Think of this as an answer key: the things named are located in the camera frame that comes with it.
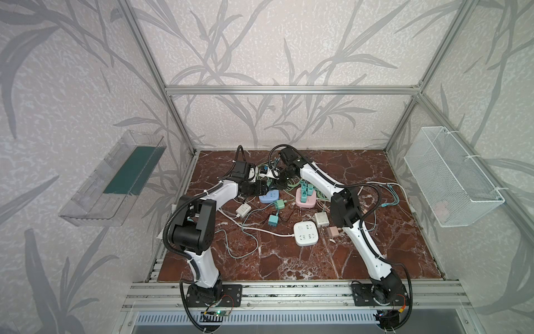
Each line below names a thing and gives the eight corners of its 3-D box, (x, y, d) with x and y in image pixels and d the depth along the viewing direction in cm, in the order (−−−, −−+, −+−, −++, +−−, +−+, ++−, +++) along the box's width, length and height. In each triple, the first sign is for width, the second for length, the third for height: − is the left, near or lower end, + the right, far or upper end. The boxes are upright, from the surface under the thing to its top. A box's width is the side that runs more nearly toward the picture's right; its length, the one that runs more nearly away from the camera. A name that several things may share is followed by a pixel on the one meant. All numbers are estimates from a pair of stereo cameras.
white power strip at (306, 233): (294, 245, 87) (294, 243, 85) (293, 224, 94) (293, 221, 91) (318, 246, 87) (319, 243, 85) (315, 224, 94) (316, 221, 91)
